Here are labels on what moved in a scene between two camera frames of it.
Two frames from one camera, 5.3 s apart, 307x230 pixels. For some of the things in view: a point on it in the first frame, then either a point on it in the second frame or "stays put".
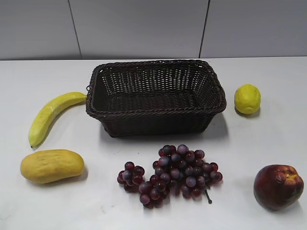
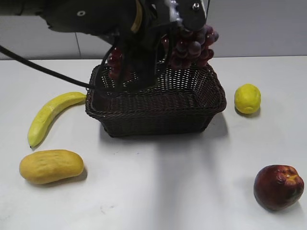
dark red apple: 277,187 stays put
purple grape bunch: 179,170 → 191,47
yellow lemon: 247,98 stays put
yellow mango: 47,166 stays put
